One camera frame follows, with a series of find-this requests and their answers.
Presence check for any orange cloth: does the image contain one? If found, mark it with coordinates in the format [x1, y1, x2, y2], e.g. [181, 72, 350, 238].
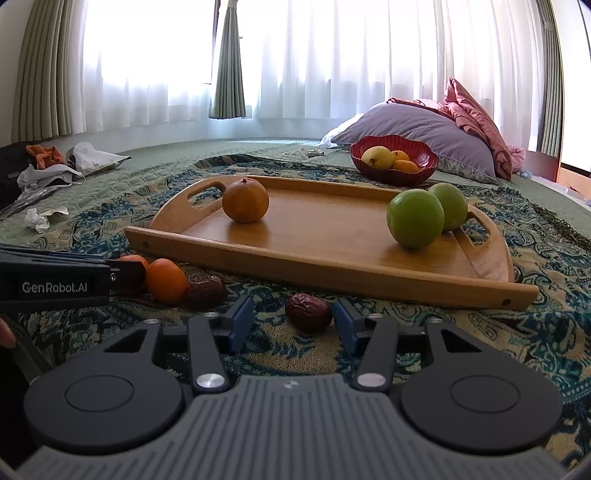
[25, 144, 66, 170]

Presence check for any crumpled white paper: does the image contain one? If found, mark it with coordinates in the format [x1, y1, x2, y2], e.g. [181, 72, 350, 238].
[24, 206, 69, 233]

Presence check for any wooden serving tray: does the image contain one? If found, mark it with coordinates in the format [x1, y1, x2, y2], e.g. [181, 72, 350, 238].
[124, 176, 539, 310]

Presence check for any orange fruit in bowl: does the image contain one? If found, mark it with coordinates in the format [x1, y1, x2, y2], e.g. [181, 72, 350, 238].
[391, 150, 410, 161]
[392, 159, 421, 174]

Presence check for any orange fruit in bowl front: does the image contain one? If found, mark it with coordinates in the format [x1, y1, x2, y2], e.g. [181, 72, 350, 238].
[392, 159, 421, 174]

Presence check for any white plastic bag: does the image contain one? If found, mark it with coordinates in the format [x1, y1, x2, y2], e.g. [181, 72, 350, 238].
[66, 142, 130, 177]

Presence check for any orange fruit in bowl back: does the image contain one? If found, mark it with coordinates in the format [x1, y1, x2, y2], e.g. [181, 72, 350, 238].
[391, 150, 410, 161]

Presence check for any person's hand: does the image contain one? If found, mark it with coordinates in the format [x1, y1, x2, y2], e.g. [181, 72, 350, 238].
[0, 319, 16, 348]

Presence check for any orange tangerine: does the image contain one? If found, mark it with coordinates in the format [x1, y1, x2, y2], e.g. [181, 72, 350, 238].
[146, 258, 189, 304]
[118, 254, 149, 270]

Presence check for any dark red date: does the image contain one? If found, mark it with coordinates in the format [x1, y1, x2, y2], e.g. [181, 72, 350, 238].
[182, 275, 228, 311]
[286, 293, 332, 336]

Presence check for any red fluted bowl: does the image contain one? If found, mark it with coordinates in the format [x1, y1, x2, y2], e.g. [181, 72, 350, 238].
[349, 135, 439, 187]

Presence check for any purple pillow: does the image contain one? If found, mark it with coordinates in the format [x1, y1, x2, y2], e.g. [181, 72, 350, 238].
[322, 102, 498, 184]

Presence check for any blue paisley throw blanket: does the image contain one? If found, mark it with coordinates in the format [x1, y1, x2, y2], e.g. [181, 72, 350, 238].
[1, 154, 590, 467]

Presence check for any orange tangerine behind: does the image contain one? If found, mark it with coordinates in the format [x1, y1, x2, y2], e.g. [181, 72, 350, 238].
[118, 254, 149, 270]

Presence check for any green curtain left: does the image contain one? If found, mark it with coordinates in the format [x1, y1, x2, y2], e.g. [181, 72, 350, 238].
[11, 1, 85, 142]

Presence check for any green apple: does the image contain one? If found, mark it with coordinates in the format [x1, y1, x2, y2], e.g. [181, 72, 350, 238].
[387, 189, 445, 249]
[429, 183, 468, 232]

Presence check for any green curtain middle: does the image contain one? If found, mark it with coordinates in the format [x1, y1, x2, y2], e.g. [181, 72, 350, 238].
[209, 0, 246, 120]

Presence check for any large brownish orange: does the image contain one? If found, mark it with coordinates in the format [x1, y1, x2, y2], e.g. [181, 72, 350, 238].
[222, 178, 270, 223]

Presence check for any green curtain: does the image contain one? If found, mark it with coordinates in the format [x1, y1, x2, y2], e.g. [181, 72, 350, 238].
[11, 1, 85, 142]
[209, 0, 246, 120]
[537, 0, 564, 158]

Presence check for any yellow pear in bowl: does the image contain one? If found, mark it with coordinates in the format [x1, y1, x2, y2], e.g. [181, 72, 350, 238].
[362, 145, 394, 171]

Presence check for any pink pillow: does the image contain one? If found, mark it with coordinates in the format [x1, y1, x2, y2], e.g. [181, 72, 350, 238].
[387, 77, 526, 180]

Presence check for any green quilted bedspread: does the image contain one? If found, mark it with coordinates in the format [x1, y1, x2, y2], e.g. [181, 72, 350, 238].
[1, 141, 590, 251]

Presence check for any green curtain right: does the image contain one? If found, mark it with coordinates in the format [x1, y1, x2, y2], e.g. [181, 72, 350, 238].
[537, 0, 564, 158]

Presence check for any orange tangerine far left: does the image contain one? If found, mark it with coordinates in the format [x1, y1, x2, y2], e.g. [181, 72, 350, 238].
[146, 258, 189, 304]

